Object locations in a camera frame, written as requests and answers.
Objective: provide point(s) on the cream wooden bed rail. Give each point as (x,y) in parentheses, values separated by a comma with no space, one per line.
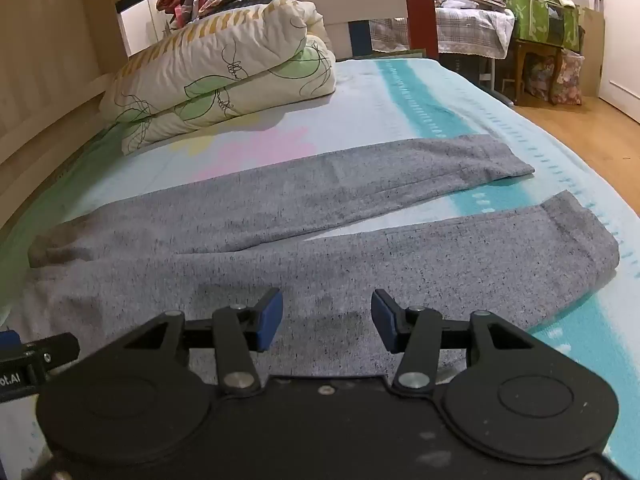
(45,60)

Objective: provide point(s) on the plaid bedsheet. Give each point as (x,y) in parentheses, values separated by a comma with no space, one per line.
(465,30)

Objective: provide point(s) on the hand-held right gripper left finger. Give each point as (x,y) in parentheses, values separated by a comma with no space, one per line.
(267,321)

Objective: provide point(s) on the folded leaf print quilt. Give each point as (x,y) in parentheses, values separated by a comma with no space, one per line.
(225,60)

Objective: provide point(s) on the wooden stool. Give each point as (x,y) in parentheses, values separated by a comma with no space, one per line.
(520,60)

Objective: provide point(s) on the green storage bag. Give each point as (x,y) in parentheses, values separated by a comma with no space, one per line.
(540,20)

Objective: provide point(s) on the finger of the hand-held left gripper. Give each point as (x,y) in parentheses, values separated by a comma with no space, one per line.
(52,350)

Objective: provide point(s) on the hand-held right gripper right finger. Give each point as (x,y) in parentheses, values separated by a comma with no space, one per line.
(385,321)

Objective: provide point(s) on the pastel flower print bed blanket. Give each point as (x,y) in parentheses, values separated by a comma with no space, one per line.
(400,110)

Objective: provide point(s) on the white door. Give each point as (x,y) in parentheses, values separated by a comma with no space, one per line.
(622,35)

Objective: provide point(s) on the white wooden bed beam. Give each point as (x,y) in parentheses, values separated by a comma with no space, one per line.
(345,5)

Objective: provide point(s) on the red wooden post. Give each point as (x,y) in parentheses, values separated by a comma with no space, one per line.
(422,20)

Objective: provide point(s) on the floral fabric bag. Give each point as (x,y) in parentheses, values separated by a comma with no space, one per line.
(567,77)

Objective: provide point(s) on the brown cardboard sheet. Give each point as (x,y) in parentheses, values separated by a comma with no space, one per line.
(592,50)

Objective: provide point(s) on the grey pants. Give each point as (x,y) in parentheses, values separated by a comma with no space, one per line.
(300,195)

